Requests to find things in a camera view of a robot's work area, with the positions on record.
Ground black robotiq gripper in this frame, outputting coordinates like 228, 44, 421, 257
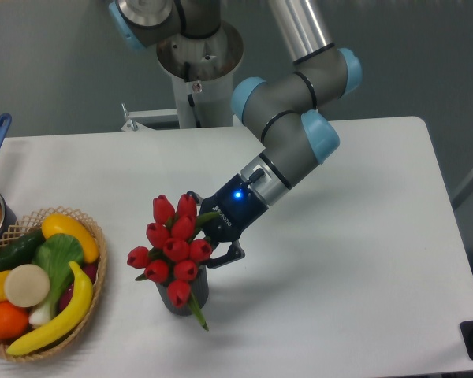
187, 175, 268, 268

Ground red tulip bouquet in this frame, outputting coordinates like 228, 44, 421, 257
127, 194, 215, 331

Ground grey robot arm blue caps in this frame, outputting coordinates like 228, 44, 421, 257
109, 1, 362, 268

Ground dark grey ribbed vase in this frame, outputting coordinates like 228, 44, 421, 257
156, 266, 209, 316

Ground dark red vegetable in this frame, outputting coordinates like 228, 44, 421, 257
58, 263, 98, 313

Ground yellow banana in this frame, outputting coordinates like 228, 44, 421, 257
6, 261, 93, 357

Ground yellow squash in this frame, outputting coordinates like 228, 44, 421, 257
41, 213, 99, 264

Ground green bok choy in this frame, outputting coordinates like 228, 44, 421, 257
29, 233, 84, 328

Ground woven wicker basket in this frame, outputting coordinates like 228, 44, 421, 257
0, 206, 107, 362

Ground green cucumber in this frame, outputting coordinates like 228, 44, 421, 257
0, 229, 45, 272

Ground beige round slice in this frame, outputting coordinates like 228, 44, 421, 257
4, 264, 50, 308

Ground orange fruit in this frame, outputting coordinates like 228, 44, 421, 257
0, 302, 29, 340

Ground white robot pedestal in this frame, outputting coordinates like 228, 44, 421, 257
156, 21, 244, 128

